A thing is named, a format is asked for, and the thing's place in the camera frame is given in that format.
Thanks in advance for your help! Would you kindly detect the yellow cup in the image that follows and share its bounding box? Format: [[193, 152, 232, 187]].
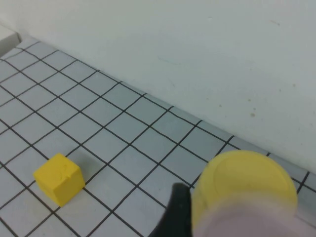
[[191, 150, 299, 237]]

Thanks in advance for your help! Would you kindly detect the yellow cube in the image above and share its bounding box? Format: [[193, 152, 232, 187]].
[[33, 153, 86, 207]]

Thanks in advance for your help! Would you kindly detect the white ledge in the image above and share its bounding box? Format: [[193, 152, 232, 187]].
[[0, 23, 21, 56]]

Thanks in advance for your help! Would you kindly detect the grid-patterned tablecloth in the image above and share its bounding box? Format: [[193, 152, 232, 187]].
[[0, 37, 316, 237]]

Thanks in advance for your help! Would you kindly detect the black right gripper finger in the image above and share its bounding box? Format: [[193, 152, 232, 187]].
[[153, 182, 196, 237]]

